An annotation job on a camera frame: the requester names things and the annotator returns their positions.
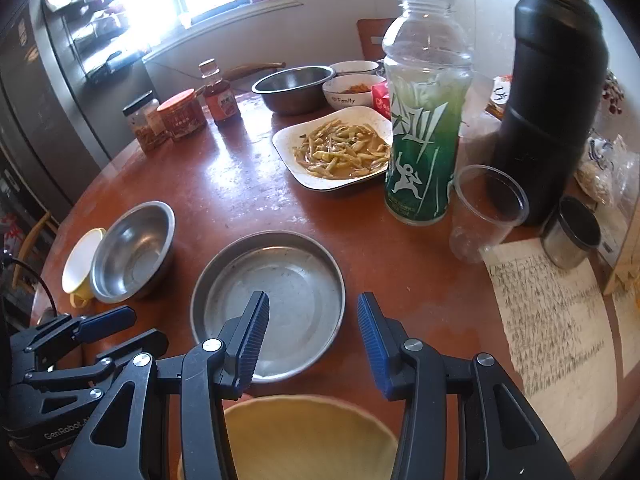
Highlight black cable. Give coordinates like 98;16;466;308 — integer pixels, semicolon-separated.
0;255;57;321

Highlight small steel bowl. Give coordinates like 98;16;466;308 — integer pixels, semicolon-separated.
90;201;177;304

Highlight slatted-back wooden chair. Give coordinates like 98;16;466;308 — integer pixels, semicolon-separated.
356;18;398;63

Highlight white bowl dark rim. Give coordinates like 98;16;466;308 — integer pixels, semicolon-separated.
327;60;382;77

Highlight large steel bowl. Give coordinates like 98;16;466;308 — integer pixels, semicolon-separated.
251;65;337;116

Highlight white and red packet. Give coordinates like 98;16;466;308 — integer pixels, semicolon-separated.
487;75;513;121

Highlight black thermos flask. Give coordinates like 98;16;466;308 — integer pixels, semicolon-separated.
487;0;610;228

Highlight red sauce bottle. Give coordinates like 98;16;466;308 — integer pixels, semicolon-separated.
198;58;242;127

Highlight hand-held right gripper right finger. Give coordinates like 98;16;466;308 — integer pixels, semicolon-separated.
356;292;576;480

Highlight steel cup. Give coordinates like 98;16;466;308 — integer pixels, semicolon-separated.
541;195;602;270

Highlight clear plastic cup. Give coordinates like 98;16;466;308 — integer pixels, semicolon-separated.
448;164;530;265

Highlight curved-back wooden chair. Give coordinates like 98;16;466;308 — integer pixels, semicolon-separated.
12;210;58;286
220;61;287;83

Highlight white square plate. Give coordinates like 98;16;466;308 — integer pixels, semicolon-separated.
271;106;396;192

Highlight white printed ceramic bowl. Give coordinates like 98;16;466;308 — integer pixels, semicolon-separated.
321;74;388;111

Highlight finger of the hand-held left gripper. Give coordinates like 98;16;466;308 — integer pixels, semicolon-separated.
9;306;137;361
21;329;169;389

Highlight red labelled jar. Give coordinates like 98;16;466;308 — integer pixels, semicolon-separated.
156;88;208;142

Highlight large yellow bowl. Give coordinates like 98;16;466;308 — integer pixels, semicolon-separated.
177;394;401;480

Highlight stir-fried yellow vegetable strips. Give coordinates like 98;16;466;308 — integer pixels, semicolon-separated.
292;119;392;179

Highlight plastic bag of white snacks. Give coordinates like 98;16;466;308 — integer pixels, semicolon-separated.
572;135;633;211

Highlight orange shredded food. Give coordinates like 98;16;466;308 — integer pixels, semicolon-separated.
339;76;377;94

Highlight red berry decoration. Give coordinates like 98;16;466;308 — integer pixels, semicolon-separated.
602;72;626;116

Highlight grey refrigerator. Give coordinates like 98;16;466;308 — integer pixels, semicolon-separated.
0;0;156;216

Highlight clear jar black lid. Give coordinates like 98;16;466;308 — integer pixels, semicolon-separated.
122;91;168;155

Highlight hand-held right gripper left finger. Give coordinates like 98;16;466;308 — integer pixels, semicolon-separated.
52;290;271;480

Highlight green drink bottle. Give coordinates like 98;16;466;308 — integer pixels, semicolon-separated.
382;0;475;226

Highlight handwritten paper sheet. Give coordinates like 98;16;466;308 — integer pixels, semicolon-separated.
611;280;640;381
480;237;626;453

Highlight white plastic bowl yellow rim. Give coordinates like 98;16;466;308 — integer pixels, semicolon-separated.
61;227;107;308

